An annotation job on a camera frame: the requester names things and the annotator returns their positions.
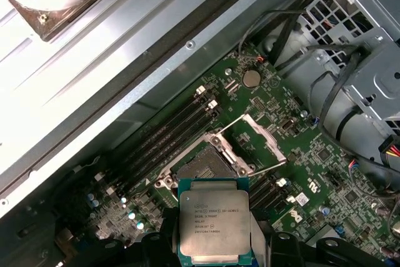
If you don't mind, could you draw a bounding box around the black PC case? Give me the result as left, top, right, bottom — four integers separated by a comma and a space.
0, 0, 400, 267

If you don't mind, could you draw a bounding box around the RAM slot with white clips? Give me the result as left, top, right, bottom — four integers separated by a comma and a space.
98, 85, 206, 191
251, 176, 288, 211
111, 99, 219, 201

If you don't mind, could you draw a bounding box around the green RAM stick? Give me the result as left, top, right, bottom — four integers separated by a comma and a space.
265, 196, 298, 233

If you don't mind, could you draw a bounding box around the silver topped CPU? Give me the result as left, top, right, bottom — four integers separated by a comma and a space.
177, 178, 252, 265

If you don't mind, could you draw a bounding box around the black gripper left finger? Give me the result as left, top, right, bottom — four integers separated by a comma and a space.
73, 206, 179, 267

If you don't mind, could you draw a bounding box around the silver coin cell battery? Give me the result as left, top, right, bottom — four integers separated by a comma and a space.
242, 69, 261, 89

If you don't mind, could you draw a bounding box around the black connector with coloured wires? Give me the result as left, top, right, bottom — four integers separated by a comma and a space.
377, 134, 400, 161

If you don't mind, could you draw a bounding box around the silver internal USB port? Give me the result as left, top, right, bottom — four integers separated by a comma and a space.
281, 118, 296, 133

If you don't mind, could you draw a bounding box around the brown square base plate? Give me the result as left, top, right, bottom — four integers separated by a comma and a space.
1, 0, 126, 43

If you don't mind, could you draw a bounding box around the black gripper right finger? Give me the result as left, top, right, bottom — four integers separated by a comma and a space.
249, 211, 384, 267

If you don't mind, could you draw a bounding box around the CPU socket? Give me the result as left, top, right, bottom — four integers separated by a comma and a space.
154, 131, 260, 193

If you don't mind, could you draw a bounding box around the thin black fan wire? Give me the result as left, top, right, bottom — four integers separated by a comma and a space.
237, 8, 309, 57

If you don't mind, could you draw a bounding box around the thick black sleeved cable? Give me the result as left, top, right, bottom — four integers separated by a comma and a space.
309, 43, 371, 130
273, 10, 299, 65

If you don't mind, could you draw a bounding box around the green motherboard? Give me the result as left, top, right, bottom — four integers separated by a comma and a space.
52, 49, 400, 267

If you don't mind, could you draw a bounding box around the metal drive cage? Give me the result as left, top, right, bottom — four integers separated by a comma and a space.
293, 0, 400, 168

